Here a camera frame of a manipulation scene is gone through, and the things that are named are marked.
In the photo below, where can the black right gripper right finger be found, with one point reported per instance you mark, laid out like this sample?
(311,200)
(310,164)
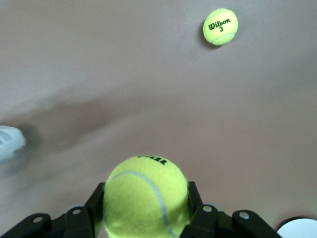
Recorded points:
(218,220)

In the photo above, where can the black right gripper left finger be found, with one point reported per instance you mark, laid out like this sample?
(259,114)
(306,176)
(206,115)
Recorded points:
(74,220)

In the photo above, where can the yellow Wilson tennis ball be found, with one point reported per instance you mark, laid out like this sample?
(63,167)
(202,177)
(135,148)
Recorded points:
(220,26)
(141,198)

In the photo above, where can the Wilson tennis ball can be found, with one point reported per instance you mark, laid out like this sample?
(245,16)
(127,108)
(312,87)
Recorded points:
(10,143)

